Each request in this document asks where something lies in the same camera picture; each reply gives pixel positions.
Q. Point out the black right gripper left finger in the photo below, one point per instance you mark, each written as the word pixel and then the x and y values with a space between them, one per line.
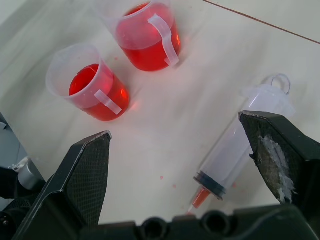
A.
pixel 82 175

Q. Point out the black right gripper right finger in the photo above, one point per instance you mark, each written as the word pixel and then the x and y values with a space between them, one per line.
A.
pixel 295 150

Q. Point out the clear plastic syringe, red tip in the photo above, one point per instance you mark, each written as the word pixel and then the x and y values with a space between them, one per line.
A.
pixel 230 155

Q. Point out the beaker with red liquid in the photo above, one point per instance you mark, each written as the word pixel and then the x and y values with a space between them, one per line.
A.
pixel 150 50
pixel 100 100

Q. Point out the silver and black robot body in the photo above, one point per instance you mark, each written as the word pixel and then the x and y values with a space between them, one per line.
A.
pixel 26 175

